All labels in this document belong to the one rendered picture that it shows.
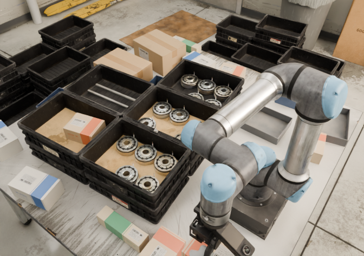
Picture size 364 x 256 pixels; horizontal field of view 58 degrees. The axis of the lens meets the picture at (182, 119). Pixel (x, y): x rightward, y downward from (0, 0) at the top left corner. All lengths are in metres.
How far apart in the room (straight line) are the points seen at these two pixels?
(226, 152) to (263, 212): 0.69
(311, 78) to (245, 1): 3.67
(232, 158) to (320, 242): 1.70
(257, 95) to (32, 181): 1.11
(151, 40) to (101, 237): 1.36
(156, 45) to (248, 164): 1.61
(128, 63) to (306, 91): 1.33
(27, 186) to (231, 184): 1.13
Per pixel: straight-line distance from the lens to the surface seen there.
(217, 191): 0.71
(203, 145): 0.83
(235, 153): 0.80
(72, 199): 1.66
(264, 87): 1.01
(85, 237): 1.54
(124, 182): 1.37
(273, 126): 1.96
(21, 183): 1.69
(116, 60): 2.17
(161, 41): 2.33
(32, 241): 2.46
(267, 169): 1.33
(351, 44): 4.07
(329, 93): 1.03
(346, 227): 2.55
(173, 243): 1.39
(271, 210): 1.48
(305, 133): 1.14
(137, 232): 1.44
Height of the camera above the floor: 2.03
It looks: 43 degrees down
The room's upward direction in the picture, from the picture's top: straight up
